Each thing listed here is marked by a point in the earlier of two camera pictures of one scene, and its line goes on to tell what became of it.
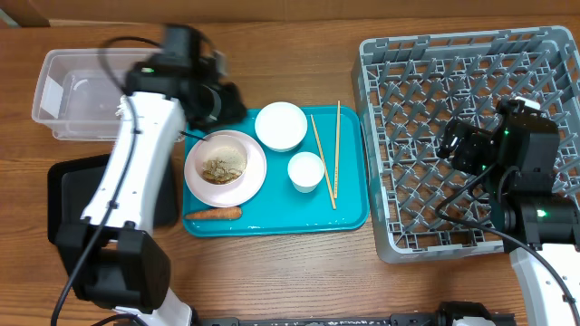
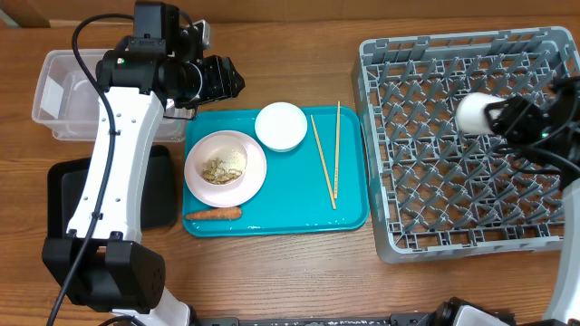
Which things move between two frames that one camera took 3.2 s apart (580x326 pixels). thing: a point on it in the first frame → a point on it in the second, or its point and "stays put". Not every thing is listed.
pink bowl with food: (222, 159) stays put
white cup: (305, 170) → (470, 112)
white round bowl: (281, 126) stays put
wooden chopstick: (333, 202) stays put
